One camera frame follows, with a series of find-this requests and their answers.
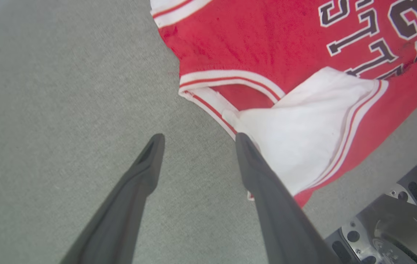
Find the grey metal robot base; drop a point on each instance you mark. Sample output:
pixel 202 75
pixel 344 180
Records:
pixel 395 227

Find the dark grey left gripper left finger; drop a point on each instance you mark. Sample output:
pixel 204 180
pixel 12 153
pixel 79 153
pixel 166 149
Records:
pixel 120 220

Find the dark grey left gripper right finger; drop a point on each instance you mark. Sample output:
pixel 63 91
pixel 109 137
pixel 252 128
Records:
pixel 281 220

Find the red Bulls 23 jersey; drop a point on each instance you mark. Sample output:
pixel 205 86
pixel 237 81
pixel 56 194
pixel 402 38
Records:
pixel 259 40

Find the grey fabric sofa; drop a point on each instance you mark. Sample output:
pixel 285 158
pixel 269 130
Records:
pixel 65 110

